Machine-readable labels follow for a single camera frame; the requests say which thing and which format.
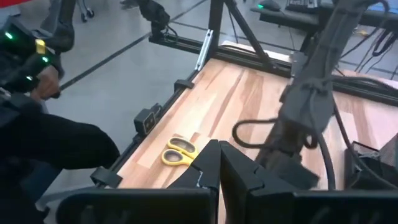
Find office chair caster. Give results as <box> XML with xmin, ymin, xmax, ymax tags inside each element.
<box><xmin>80</xmin><ymin>7</ymin><xmax>96</xmax><ymax>24</ymax></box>

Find black table-level camera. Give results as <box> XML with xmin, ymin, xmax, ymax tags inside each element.
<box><xmin>133</xmin><ymin>103</ymin><xmax>163</xmax><ymax>137</ymax></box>

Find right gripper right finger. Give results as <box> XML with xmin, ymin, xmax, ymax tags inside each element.
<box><xmin>220</xmin><ymin>140</ymin><xmax>398</xmax><ymax>224</ymax></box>

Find black mesh desk organizer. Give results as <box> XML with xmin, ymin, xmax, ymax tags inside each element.
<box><xmin>343</xmin><ymin>133</ymin><xmax>398</xmax><ymax>190</ymax></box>

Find black mouse with green light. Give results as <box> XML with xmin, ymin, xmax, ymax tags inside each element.
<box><xmin>257</xmin><ymin>0</ymin><xmax>282</xmax><ymax>12</ymax></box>

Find dark grey side desk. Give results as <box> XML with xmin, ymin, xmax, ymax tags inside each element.
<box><xmin>250</xmin><ymin>2</ymin><xmax>398</xmax><ymax>32</ymax></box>

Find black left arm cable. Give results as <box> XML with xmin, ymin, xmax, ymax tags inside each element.
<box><xmin>231</xmin><ymin>93</ymin><xmax>398</xmax><ymax>191</ymax></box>

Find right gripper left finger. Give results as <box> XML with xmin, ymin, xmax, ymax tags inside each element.
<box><xmin>55</xmin><ymin>139</ymin><xmax>222</xmax><ymax>224</ymax></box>

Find person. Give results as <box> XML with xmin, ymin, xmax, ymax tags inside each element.
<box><xmin>0</xmin><ymin>90</ymin><xmax>121</xmax><ymax>224</ymax></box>

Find silver metal corner brace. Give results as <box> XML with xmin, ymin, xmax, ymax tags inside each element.
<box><xmin>195</xmin><ymin>29</ymin><xmax>215</xmax><ymax>72</ymax></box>

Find yellow handled scissors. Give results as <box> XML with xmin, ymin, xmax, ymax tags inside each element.
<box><xmin>160</xmin><ymin>136</ymin><xmax>200</xmax><ymax>167</ymax></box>

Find person's hand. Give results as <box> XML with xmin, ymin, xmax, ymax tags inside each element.
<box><xmin>30</xmin><ymin>65</ymin><xmax>62</xmax><ymax>101</ymax></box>

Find black frame clamp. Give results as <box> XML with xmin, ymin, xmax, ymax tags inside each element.
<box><xmin>90</xmin><ymin>167</ymin><xmax>124</xmax><ymax>189</ymax></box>
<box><xmin>174</xmin><ymin>79</ymin><xmax>195</xmax><ymax>93</ymax></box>

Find black keyboard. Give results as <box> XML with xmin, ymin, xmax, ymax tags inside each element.
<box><xmin>285</xmin><ymin>0</ymin><xmax>321</xmax><ymax>13</ymax></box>

